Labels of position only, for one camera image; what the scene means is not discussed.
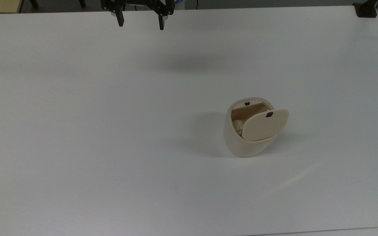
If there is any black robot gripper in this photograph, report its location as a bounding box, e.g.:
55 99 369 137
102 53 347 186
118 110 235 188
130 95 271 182
100 0 176 30

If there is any beige round trash bin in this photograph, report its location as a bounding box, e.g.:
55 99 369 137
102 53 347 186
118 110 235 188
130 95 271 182
223 97 283 158

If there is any crumpled white paper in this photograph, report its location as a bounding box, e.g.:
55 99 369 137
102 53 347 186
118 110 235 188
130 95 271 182
232 119 244 137

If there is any black clamp camera mount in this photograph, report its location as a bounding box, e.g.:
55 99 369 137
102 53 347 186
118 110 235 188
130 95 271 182
353 0 378 18

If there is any beige trash bin lid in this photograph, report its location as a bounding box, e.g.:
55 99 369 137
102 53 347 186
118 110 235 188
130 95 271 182
242 109 289 142

